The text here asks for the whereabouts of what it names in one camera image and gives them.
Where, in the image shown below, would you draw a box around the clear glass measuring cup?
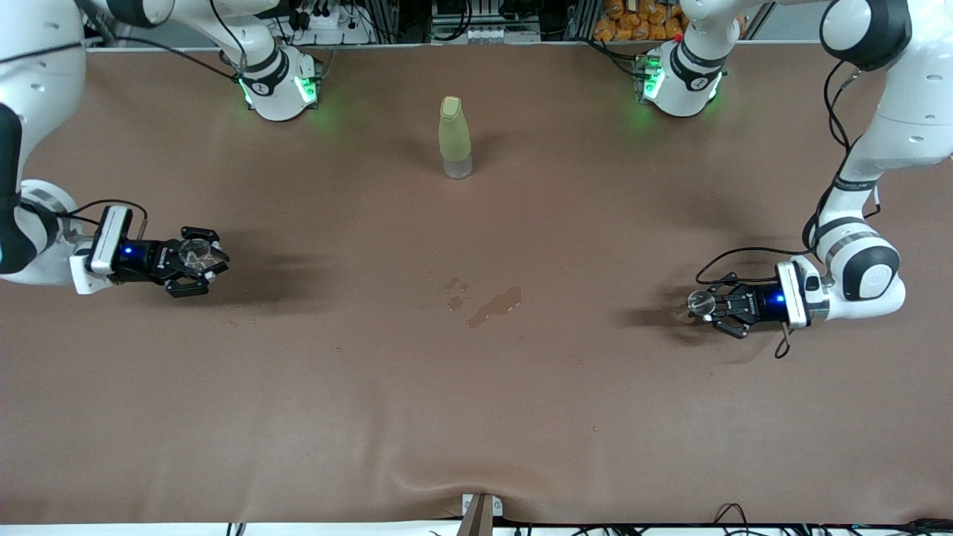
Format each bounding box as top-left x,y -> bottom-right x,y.
179,237 -> 228,270

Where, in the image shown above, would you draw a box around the large brown liquid puddle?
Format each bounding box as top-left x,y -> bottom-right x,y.
466,287 -> 523,329

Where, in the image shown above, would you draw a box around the white power strip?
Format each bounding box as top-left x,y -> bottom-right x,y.
287,4 -> 373,45

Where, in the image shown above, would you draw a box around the yellow-green frosted bottle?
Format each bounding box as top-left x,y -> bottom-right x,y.
438,95 -> 474,180

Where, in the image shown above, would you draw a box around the orange snack bags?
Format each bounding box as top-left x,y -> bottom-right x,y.
593,0 -> 689,42

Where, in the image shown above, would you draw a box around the white port strip device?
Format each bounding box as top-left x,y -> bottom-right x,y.
432,25 -> 541,44

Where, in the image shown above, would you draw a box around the black cable loop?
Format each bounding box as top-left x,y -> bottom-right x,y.
713,503 -> 750,534

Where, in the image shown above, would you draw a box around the metal table edge bracket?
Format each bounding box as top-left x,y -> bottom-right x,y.
460,493 -> 504,536

